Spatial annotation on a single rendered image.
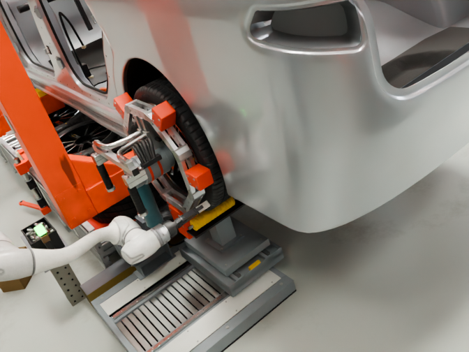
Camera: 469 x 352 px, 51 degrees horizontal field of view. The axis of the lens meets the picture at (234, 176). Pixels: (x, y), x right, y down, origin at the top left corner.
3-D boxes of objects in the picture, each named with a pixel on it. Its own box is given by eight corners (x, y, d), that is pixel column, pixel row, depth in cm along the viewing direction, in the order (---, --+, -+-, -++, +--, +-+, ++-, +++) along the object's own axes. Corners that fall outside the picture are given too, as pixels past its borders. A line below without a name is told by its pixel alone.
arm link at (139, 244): (157, 235, 207) (142, 221, 216) (125, 255, 201) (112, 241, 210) (164, 252, 213) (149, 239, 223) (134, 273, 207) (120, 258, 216)
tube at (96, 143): (146, 136, 222) (138, 115, 217) (109, 156, 214) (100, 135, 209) (129, 128, 235) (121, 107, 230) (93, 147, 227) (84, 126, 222)
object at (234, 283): (284, 258, 264) (280, 245, 259) (233, 299, 249) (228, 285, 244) (229, 225, 302) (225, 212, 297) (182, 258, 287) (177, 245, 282)
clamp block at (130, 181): (149, 178, 205) (144, 167, 202) (130, 189, 201) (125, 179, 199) (143, 174, 209) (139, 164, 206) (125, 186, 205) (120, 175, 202)
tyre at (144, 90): (267, 206, 234) (234, 79, 199) (229, 233, 224) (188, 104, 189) (192, 165, 283) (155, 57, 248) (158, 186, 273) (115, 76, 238)
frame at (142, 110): (216, 220, 224) (179, 114, 196) (204, 228, 221) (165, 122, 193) (158, 184, 265) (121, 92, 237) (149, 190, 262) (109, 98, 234)
